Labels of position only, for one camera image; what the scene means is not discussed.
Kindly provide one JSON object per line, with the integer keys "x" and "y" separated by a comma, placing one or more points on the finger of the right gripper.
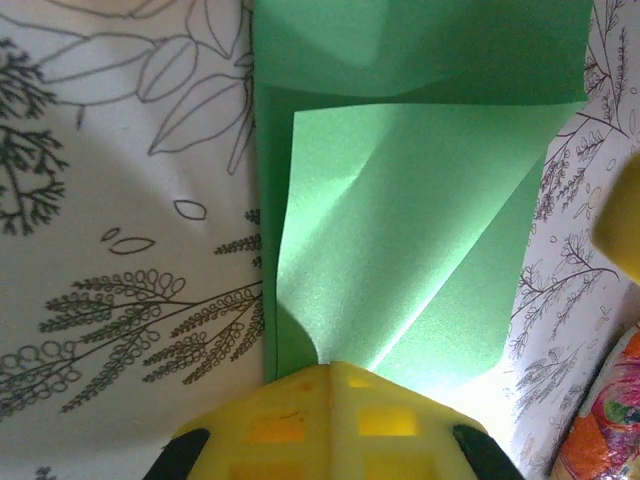
{"x": 625, "y": 225}

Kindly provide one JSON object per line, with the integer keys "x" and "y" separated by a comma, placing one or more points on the green square paper sheet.
{"x": 400, "y": 225}

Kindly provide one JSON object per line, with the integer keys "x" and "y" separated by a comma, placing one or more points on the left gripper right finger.
{"x": 400, "y": 440}

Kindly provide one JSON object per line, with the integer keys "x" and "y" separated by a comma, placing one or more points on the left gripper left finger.
{"x": 270, "y": 435}

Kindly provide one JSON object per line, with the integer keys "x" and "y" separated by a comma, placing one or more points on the Fox's fruit candy bag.
{"x": 605, "y": 425}

